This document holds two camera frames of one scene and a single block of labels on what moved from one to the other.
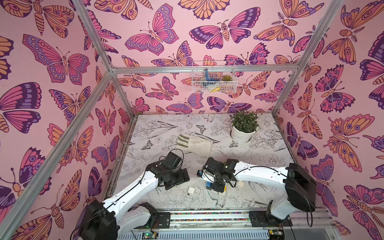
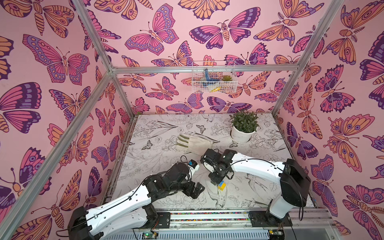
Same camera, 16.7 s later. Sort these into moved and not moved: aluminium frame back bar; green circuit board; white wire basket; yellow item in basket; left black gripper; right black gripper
Moved: left black gripper; right black gripper
Not moved: aluminium frame back bar; yellow item in basket; green circuit board; white wire basket
